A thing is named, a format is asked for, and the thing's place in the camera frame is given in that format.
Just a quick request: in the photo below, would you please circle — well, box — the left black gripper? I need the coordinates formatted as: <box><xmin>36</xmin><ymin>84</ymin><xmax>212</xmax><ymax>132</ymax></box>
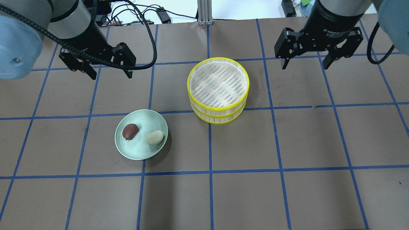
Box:
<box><xmin>59</xmin><ymin>22</ymin><xmax>137</xmax><ymax>80</ymax></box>

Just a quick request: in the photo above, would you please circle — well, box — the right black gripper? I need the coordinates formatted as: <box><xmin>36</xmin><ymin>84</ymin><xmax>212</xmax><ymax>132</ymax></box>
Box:
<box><xmin>274</xmin><ymin>0</ymin><xmax>364</xmax><ymax>70</ymax></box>

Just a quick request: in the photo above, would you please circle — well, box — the brown steamed bun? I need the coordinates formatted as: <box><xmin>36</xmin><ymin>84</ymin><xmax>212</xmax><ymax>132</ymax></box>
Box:
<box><xmin>122</xmin><ymin>124</ymin><xmax>139</xmax><ymax>140</ymax></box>

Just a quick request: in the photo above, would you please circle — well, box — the white steamed bun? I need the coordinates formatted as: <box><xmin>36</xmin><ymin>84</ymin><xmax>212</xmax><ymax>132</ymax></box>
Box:
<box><xmin>145</xmin><ymin>130</ymin><xmax>165</xmax><ymax>145</ymax></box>

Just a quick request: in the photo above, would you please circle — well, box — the yellow steamer layer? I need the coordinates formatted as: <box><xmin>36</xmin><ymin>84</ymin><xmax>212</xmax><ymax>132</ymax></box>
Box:
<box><xmin>187</xmin><ymin>57</ymin><xmax>250</xmax><ymax>111</ymax></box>
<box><xmin>190</xmin><ymin>96</ymin><xmax>247</xmax><ymax>124</ymax></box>

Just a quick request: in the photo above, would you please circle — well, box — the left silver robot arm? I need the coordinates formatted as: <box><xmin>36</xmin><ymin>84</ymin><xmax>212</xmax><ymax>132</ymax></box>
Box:
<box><xmin>1</xmin><ymin>0</ymin><xmax>136</xmax><ymax>80</ymax></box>

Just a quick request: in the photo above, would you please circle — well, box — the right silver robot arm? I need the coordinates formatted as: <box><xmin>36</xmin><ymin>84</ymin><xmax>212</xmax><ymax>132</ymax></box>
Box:
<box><xmin>274</xmin><ymin>0</ymin><xmax>409</xmax><ymax>69</ymax></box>

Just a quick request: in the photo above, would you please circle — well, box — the black power adapter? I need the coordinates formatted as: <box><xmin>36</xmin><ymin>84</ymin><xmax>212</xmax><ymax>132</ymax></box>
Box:
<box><xmin>155</xmin><ymin>7</ymin><xmax>172</xmax><ymax>24</ymax></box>

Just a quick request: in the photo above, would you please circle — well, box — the light green plate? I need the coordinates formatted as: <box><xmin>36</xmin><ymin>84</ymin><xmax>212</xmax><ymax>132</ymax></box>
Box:
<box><xmin>114</xmin><ymin>109</ymin><xmax>169</xmax><ymax>160</ymax></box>

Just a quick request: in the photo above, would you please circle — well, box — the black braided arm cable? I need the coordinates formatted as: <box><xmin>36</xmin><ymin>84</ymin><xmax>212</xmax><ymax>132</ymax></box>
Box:
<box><xmin>0</xmin><ymin>0</ymin><xmax>158</xmax><ymax>71</ymax></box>

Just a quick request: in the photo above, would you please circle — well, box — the aluminium frame post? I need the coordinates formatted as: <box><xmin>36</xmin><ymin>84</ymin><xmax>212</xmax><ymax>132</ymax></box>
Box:
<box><xmin>197</xmin><ymin>0</ymin><xmax>213</xmax><ymax>25</ymax></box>

